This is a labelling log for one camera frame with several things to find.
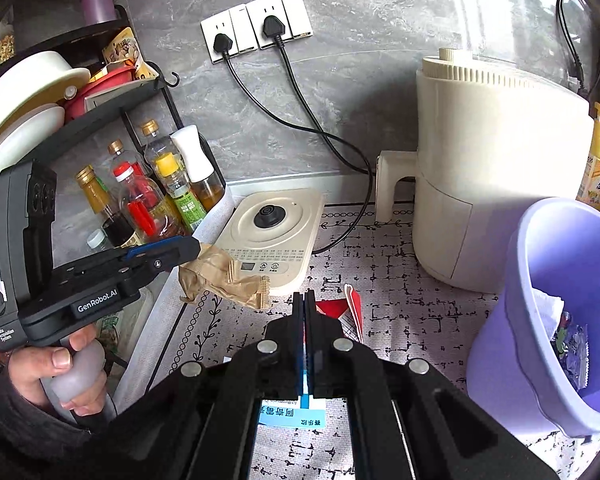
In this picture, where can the printed foil snack wrapper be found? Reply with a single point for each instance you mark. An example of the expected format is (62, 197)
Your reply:
(570, 350)

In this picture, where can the white tissue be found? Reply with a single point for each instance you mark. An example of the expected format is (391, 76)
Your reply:
(547, 305)

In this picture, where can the black white patterned tablecloth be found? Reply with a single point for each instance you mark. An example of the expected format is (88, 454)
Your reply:
(405, 310)

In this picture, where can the clear gold cap bottle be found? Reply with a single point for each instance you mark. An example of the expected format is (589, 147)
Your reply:
(152, 145)

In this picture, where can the blue white medicine box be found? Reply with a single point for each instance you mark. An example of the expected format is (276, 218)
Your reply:
(290, 415)

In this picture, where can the small white cap bottle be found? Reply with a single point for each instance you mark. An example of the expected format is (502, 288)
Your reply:
(100, 240)

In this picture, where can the small beige plastic stool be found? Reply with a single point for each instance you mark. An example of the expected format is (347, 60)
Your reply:
(390, 180)

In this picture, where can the white wall socket panel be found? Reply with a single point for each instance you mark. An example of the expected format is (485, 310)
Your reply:
(235, 25)
(292, 12)

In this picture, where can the beige induction cooker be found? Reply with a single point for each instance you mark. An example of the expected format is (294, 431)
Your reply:
(280, 240)

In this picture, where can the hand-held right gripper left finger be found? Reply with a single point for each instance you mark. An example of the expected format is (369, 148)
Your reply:
(300, 340)

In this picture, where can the person's left forearm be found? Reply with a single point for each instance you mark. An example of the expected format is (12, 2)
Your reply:
(15, 425)

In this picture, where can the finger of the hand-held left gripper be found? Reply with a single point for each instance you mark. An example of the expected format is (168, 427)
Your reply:
(150, 249)
(170, 262)

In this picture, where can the brown paper wrapper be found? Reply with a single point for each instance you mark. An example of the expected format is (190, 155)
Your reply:
(215, 275)

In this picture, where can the purple plastic bucket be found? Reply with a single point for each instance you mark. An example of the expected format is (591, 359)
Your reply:
(510, 360)

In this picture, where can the red white carton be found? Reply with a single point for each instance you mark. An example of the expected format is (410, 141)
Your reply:
(352, 310)

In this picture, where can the red cap sauce bottle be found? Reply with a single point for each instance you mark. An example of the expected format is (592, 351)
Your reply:
(140, 195)

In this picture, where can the yellow snack packet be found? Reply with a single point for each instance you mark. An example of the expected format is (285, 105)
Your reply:
(125, 52)

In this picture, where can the clear plastic container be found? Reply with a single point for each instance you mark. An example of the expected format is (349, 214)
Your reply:
(115, 330)

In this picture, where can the black kitchen rack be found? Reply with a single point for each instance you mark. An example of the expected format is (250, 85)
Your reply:
(105, 110)

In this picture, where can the white shallow bowl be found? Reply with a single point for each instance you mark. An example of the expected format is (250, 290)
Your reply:
(25, 130)

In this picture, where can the purple plastic bottle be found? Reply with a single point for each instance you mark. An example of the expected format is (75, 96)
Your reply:
(99, 2)

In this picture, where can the person's left hand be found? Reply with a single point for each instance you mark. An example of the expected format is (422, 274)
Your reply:
(35, 365)

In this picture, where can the white air fryer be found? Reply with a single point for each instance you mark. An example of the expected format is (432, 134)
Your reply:
(480, 160)

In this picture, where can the red plastic bowl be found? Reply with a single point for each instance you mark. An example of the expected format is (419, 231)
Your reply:
(110, 77)

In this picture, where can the gold cap glass bottle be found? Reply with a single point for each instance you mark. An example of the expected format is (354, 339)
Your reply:
(116, 149)

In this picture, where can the dark soy sauce bottle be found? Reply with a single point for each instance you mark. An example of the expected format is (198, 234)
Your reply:
(100, 200)

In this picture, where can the yellow cap green label bottle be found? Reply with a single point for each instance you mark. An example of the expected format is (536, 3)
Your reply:
(185, 205)

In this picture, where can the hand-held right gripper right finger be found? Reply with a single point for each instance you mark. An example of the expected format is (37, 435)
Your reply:
(314, 340)

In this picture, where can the white top oil dispenser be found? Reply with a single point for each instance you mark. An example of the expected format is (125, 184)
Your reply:
(195, 160)

